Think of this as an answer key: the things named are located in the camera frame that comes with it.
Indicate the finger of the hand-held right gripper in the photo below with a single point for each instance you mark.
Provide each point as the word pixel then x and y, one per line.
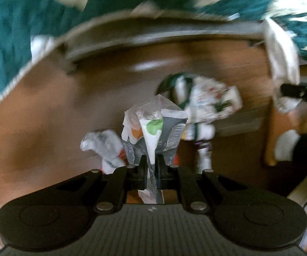
pixel 300 91

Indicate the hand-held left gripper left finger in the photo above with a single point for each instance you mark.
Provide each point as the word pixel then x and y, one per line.
pixel 142 174

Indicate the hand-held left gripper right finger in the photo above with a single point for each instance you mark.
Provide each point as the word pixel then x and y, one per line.
pixel 160 174

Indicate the white green orange wrapper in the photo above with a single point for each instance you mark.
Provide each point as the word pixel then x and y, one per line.
pixel 153 128

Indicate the crumpled clear plastic wrapper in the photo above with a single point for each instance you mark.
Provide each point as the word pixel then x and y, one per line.
pixel 102 144

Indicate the small white crumpled paper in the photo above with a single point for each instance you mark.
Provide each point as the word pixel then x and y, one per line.
pixel 287 144

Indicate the crumpled white green printed wrapper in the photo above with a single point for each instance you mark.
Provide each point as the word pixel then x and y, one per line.
pixel 212 104

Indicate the teal and white rug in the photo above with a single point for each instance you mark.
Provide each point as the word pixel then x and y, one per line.
pixel 9 32

